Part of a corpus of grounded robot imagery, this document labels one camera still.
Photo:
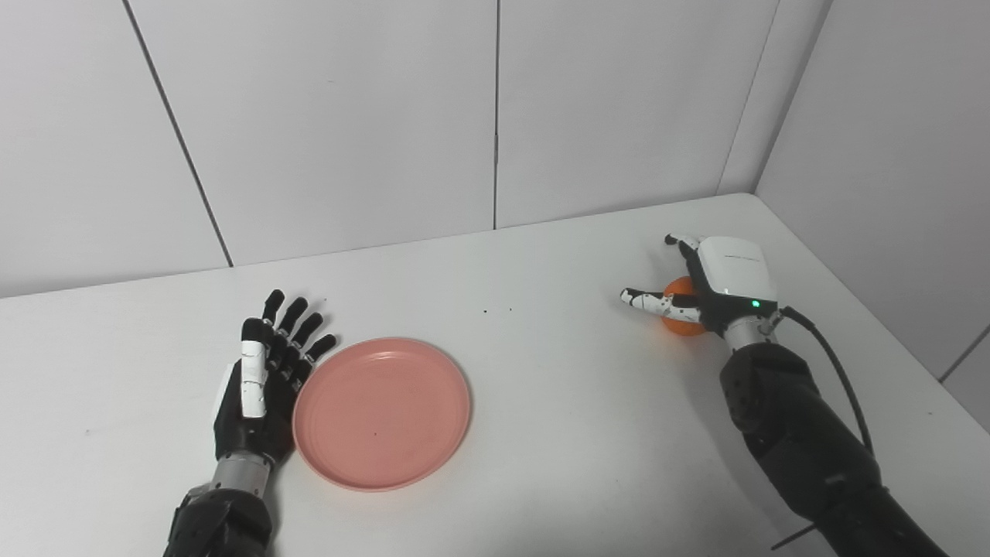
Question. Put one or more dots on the orange fruit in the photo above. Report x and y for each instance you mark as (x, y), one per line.
(681, 328)

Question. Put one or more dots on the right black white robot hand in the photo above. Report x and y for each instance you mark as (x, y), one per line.
(731, 278)

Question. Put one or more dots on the pink round plate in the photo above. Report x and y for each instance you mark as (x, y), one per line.
(382, 414)

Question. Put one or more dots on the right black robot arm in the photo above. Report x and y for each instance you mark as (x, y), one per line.
(804, 441)

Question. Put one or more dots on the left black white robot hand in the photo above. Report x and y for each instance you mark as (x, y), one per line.
(247, 410)

